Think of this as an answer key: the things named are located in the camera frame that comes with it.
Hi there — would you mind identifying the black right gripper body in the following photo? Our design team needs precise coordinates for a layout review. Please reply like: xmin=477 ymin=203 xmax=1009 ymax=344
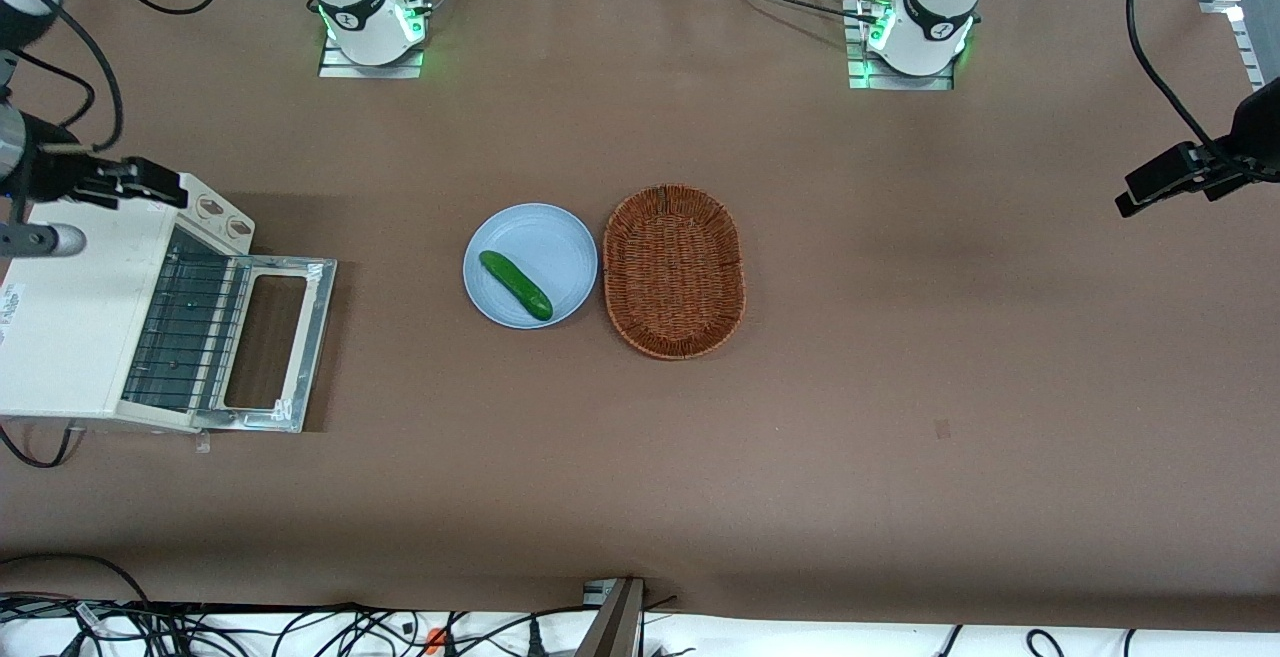
xmin=15 ymin=139 xmax=103 ymax=206

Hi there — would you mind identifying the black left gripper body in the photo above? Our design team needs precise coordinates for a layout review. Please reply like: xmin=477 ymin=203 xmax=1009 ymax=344
xmin=1193 ymin=142 xmax=1253 ymax=204

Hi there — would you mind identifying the silver glass oven door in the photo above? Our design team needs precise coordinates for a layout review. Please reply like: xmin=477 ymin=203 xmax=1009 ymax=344
xmin=190 ymin=255 xmax=338 ymax=434

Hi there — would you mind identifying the white toaster oven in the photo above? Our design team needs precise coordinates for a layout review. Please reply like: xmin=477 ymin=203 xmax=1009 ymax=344
xmin=0 ymin=172 xmax=256 ymax=434

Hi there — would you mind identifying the green cucumber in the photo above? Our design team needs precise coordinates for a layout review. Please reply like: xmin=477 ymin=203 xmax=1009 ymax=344
xmin=478 ymin=250 xmax=554 ymax=322

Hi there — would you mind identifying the light blue plate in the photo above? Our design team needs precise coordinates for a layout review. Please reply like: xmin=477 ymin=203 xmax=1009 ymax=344
xmin=463 ymin=202 xmax=599 ymax=330

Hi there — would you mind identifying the brown wicker basket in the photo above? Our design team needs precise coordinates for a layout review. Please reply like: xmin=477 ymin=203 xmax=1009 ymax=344
xmin=603 ymin=184 xmax=747 ymax=361

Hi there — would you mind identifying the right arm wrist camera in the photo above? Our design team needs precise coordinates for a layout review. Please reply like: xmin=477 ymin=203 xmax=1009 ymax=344
xmin=0 ymin=223 xmax=88 ymax=259

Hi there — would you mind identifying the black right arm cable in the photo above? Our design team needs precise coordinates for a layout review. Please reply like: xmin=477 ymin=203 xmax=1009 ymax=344
xmin=0 ymin=0 xmax=126 ymax=153

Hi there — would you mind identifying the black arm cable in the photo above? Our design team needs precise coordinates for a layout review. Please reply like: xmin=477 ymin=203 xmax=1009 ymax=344
xmin=0 ymin=0 xmax=126 ymax=153
xmin=1125 ymin=0 xmax=1233 ymax=163

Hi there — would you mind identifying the aluminium frame rail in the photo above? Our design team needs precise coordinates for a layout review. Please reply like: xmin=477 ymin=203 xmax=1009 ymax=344
xmin=1193 ymin=0 xmax=1280 ymax=90

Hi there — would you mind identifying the wire oven rack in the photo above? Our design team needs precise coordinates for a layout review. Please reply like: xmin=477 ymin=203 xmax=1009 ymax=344
xmin=122 ymin=235 xmax=251 ymax=410

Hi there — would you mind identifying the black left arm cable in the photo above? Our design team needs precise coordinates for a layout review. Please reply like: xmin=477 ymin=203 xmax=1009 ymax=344
xmin=1125 ymin=0 xmax=1233 ymax=163

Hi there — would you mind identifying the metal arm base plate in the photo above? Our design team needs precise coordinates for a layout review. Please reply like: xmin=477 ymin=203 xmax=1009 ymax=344
xmin=848 ymin=0 xmax=957 ymax=91
xmin=318 ymin=32 xmax=426 ymax=80

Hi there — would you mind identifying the black oven power cable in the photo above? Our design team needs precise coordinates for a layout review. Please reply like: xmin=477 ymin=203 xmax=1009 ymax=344
xmin=0 ymin=421 xmax=79 ymax=470

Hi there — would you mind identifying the black floor cable bundle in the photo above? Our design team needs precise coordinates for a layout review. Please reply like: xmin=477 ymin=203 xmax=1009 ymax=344
xmin=0 ymin=551 xmax=701 ymax=657

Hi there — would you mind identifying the aluminium frame post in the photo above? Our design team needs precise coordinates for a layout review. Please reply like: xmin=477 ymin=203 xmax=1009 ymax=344
xmin=575 ymin=577 xmax=647 ymax=657

